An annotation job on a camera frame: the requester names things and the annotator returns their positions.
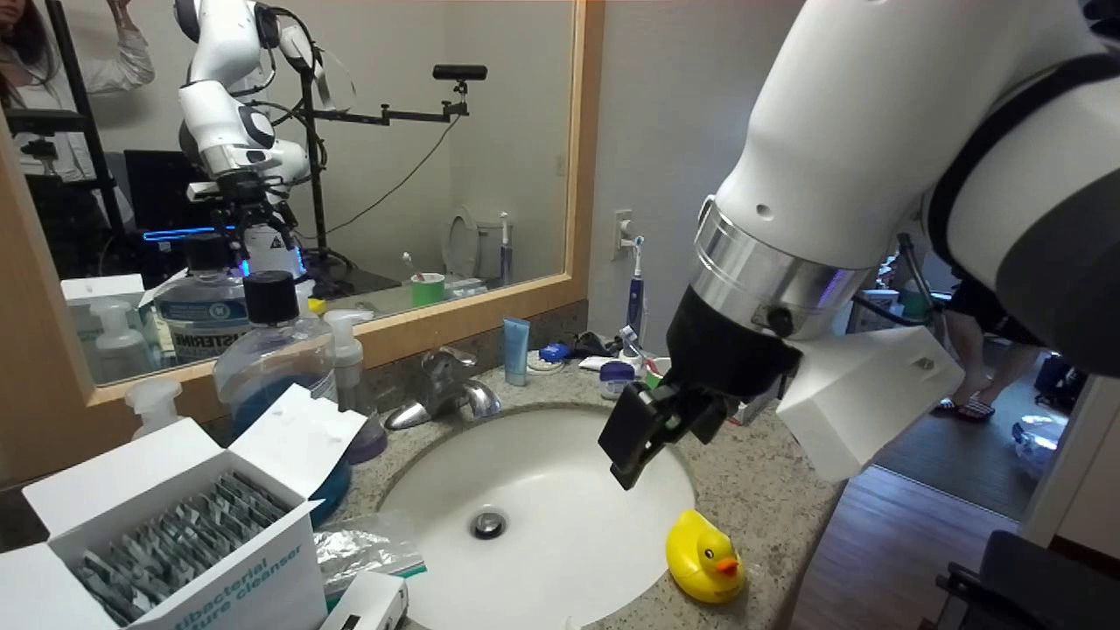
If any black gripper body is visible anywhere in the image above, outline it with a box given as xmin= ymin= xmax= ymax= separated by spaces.
xmin=666 ymin=286 xmax=804 ymax=405

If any yellow rubber duck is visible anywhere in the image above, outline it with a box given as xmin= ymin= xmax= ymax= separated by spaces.
xmin=660 ymin=509 xmax=748 ymax=608

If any white oval sink basin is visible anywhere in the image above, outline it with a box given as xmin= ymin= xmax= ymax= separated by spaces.
xmin=376 ymin=403 xmax=700 ymax=630

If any chrome sink drain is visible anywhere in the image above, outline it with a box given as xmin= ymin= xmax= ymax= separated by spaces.
xmin=464 ymin=509 xmax=510 ymax=543

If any blue white small container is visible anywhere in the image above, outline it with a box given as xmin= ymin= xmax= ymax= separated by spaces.
xmin=594 ymin=356 xmax=642 ymax=388

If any electric toothbrush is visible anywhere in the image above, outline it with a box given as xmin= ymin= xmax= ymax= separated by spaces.
xmin=615 ymin=213 xmax=652 ymax=348

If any blue standing tube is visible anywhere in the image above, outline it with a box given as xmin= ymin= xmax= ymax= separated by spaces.
xmin=502 ymin=316 xmax=537 ymax=388

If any chrome faucet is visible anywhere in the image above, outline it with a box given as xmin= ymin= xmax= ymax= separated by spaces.
xmin=381 ymin=344 xmax=502 ymax=436

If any person in background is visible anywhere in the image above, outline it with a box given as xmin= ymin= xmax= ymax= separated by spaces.
xmin=930 ymin=230 xmax=1042 ymax=429

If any clear plastic zip bag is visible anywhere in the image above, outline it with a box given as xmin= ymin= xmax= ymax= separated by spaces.
xmin=313 ymin=528 xmax=429 ymax=599

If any clear soap pump bottle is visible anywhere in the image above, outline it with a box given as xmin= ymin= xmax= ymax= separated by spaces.
xmin=323 ymin=304 xmax=367 ymax=405

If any white slotted cardboard box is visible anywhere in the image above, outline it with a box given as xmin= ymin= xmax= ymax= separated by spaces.
xmin=317 ymin=566 xmax=414 ymax=630

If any wood framed mirror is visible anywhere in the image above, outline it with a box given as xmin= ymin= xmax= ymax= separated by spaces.
xmin=0 ymin=0 xmax=608 ymax=415

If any black chair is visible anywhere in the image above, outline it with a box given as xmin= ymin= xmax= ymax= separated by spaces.
xmin=919 ymin=528 xmax=1120 ymax=630

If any blue mouthwash bottle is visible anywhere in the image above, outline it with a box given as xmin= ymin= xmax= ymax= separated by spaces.
xmin=209 ymin=269 xmax=388 ymax=528

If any blue white mask box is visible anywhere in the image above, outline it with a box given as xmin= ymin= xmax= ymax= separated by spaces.
xmin=0 ymin=383 xmax=372 ymax=630

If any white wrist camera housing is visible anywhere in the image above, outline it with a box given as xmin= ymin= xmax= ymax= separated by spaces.
xmin=773 ymin=325 xmax=969 ymax=485

